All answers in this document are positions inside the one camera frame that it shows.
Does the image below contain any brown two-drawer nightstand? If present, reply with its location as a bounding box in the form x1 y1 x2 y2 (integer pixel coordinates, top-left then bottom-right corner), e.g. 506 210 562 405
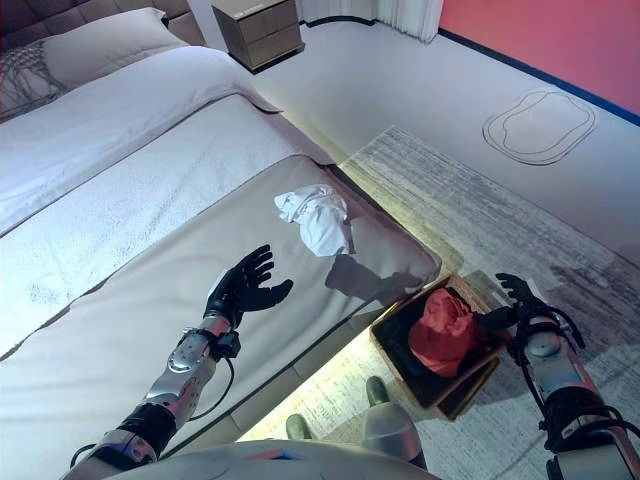
210 0 306 76

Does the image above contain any white textured blanket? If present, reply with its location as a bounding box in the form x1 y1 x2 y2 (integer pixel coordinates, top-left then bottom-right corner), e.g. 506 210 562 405
0 92 337 352

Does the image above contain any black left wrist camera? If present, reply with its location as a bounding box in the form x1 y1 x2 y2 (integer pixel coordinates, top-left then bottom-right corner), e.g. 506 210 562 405
215 332 243 359

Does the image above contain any plain beige pillow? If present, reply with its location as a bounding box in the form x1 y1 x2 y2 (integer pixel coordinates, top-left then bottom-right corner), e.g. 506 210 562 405
42 7 190 90

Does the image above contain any blue baseboard strip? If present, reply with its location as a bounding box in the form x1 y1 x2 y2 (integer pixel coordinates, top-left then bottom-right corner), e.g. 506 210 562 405
437 27 640 127

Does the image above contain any white garment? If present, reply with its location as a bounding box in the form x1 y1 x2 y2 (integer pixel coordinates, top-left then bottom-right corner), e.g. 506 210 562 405
273 183 355 259

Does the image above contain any beige padded bed frame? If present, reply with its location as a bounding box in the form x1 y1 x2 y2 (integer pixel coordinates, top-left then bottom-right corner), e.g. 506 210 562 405
159 159 469 454

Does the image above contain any white smooth duvet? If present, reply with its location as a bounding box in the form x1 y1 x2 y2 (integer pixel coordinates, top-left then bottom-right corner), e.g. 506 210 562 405
0 45 282 237

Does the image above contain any silver robot right leg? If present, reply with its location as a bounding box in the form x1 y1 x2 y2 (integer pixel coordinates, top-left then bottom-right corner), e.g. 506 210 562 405
360 402 429 472

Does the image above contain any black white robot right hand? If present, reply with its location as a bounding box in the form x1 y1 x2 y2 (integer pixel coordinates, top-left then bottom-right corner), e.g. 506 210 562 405
479 272 556 332

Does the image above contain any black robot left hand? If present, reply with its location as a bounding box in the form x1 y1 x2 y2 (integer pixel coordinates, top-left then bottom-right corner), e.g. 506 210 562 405
203 244 295 332

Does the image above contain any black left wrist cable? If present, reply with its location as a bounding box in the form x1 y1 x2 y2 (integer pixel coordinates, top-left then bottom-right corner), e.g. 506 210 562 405
189 357 236 422

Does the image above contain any grey patterned pillow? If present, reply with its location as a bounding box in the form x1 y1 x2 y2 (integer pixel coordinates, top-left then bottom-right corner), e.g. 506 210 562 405
0 39 70 120

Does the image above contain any white curtain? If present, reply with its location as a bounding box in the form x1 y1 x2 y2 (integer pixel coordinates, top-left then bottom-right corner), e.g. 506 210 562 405
374 0 447 47

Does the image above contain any dark robot right foot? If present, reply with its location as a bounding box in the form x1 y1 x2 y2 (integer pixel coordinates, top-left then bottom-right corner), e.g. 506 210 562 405
365 375 393 409

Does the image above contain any dark robot left foot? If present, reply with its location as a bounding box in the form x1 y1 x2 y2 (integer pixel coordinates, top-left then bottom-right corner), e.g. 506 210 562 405
285 413 314 442

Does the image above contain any dark robot foot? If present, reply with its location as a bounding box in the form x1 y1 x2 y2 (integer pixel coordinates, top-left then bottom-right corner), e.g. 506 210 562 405
285 413 314 442
365 375 393 409

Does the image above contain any grey robot torso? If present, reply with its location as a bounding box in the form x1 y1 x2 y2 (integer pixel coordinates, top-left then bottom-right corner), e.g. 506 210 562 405
64 439 431 480

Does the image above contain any grey striped rug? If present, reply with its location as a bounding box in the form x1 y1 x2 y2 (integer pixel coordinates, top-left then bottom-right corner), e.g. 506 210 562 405
239 124 640 480

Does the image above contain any bed with grey cover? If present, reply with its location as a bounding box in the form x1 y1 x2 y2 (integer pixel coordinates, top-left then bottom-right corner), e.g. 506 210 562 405
0 153 445 454

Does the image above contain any brown woven laundry basket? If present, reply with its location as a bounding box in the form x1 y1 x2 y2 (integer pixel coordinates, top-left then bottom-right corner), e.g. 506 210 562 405
369 272 507 423

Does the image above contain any red garment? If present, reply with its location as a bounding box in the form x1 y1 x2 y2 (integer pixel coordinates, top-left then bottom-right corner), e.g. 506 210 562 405
407 288 494 379

